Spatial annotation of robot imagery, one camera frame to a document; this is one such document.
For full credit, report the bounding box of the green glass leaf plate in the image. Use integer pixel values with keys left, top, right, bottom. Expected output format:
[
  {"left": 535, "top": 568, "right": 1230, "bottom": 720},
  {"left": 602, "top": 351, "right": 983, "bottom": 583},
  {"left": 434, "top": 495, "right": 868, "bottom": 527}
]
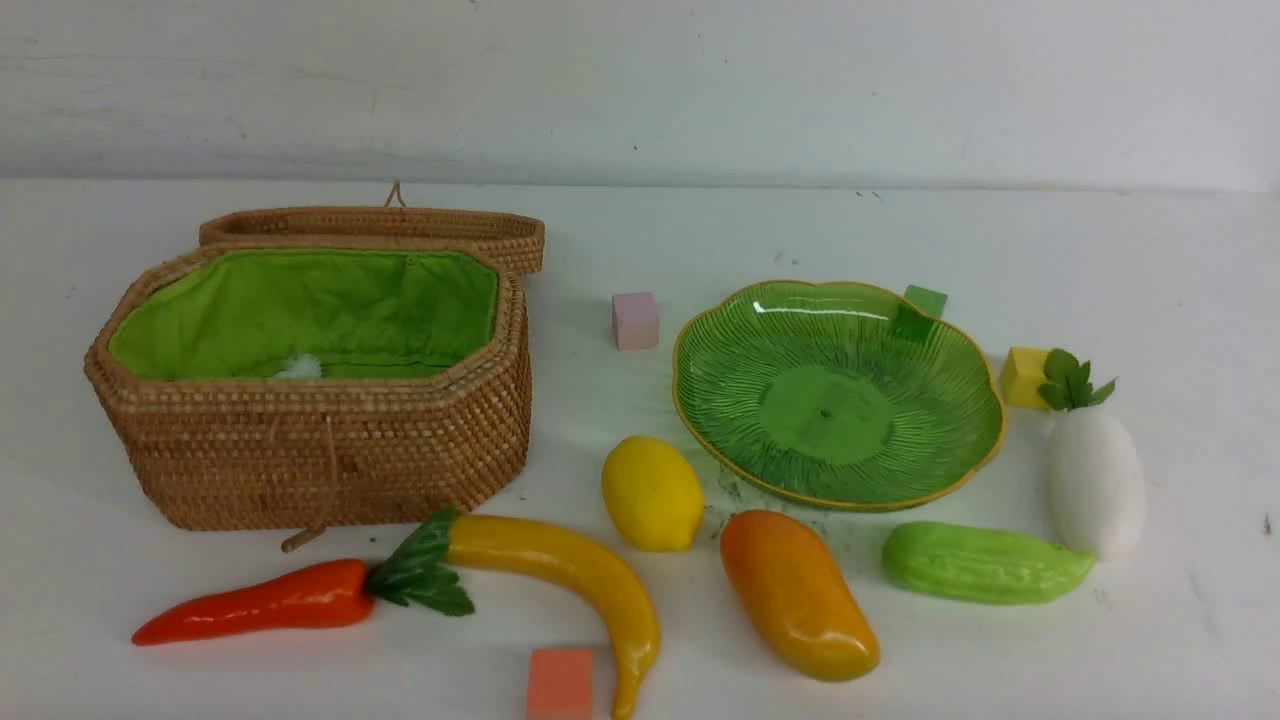
[{"left": 671, "top": 281, "right": 1009, "bottom": 512}]

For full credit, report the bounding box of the orange toy carrot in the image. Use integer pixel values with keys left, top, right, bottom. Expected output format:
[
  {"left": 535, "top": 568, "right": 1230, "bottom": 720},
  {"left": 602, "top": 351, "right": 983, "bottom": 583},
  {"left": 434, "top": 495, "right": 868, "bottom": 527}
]
[{"left": 131, "top": 507, "right": 476, "bottom": 646}]

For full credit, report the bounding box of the orange toy mango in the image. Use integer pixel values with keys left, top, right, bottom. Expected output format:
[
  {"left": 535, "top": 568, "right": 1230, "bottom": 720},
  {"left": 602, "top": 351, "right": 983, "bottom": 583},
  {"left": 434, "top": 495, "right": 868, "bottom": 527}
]
[{"left": 719, "top": 509, "right": 881, "bottom": 683}]

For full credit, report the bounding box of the orange foam cube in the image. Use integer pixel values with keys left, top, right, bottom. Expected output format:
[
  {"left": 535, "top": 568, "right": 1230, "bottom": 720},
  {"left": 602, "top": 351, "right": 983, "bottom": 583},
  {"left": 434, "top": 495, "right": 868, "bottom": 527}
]
[{"left": 525, "top": 647, "right": 593, "bottom": 720}]

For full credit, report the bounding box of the woven wicker basket green lining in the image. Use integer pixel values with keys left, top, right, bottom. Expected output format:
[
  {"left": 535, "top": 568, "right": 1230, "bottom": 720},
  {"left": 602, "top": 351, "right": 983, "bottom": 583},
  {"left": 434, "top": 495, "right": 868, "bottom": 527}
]
[{"left": 84, "top": 242, "right": 532, "bottom": 548}]

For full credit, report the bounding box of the yellow toy lemon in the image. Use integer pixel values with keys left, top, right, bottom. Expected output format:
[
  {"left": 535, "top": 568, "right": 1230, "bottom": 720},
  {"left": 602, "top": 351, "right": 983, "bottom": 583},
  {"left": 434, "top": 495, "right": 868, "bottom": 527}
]
[{"left": 602, "top": 436, "right": 705, "bottom": 553}]

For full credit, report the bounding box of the yellow foam cube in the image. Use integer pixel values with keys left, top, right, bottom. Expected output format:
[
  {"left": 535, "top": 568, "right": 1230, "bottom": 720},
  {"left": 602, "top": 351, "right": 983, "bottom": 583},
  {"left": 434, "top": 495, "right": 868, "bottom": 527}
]
[{"left": 998, "top": 346, "right": 1050, "bottom": 413}]

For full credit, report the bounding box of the green toy cucumber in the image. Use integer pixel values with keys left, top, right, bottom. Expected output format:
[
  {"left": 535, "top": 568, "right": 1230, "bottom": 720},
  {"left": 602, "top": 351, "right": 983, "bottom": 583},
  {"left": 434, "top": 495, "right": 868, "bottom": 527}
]
[{"left": 881, "top": 521, "right": 1096, "bottom": 606}]

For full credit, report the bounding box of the pink foam cube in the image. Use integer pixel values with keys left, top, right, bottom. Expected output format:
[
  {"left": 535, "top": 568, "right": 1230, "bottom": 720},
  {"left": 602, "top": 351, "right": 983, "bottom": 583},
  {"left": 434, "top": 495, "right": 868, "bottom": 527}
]
[{"left": 611, "top": 291, "right": 660, "bottom": 351}]

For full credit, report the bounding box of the yellow toy banana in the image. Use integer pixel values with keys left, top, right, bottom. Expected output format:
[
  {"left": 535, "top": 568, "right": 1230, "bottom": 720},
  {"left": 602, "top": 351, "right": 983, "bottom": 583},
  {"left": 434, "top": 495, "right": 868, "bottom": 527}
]
[{"left": 445, "top": 514, "right": 662, "bottom": 719}]

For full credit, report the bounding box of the white toy radish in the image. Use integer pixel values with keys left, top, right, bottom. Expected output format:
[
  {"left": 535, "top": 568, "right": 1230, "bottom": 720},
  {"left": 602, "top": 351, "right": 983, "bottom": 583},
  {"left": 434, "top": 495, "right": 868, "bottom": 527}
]
[{"left": 1038, "top": 348, "right": 1146, "bottom": 561}]

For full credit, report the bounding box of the green foam cube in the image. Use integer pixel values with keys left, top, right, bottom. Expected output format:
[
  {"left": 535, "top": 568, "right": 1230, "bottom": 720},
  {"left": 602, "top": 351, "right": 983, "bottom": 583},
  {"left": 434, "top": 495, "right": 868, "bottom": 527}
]
[{"left": 904, "top": 284, "right": 948, "bottom": 318}]

